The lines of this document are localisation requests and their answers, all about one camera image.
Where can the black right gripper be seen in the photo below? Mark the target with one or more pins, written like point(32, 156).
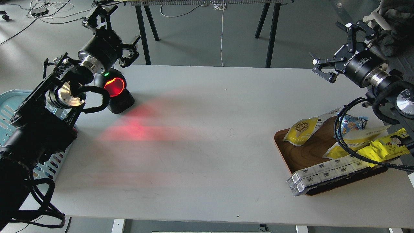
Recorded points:
point(355, 61)

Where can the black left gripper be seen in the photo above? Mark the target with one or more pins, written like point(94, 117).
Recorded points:
point(105, 47)

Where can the yellow white nut snack pouch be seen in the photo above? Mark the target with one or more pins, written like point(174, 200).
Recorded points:
point(303, 130)

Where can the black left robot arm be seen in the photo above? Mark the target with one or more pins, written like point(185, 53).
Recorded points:
point(44, 122)

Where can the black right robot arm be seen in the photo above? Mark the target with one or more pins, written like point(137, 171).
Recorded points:
point(392, 96)

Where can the blue cartoon snack bag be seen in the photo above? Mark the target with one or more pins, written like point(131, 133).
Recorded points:
point(350, 123)

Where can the yellow cartoon face snack bag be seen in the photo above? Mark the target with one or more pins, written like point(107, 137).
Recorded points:
point(386, 147)

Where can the clear white long snack box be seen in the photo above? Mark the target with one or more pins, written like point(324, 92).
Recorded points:
point(326, 173)

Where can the black table with trestle legs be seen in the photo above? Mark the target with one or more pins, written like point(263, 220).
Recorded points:
point(240, 35)

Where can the white office chair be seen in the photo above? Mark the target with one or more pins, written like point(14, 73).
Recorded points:
point(376, 19)

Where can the black barcode scanner red window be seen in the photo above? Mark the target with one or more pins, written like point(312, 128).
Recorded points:
point(114, 82)

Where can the dark clothing on chair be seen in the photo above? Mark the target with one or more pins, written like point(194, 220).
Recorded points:
point(399, 15)

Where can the brown wooden tray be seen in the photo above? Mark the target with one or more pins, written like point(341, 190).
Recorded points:
point(311, 153)

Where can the white table leg right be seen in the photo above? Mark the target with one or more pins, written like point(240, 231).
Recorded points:
point(301, 229)

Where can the white table leg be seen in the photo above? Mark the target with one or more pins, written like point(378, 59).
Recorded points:
point(118, 225)
point(301, 229)

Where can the white table leg left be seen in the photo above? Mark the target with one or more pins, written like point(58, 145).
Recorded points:
point(118, 225)

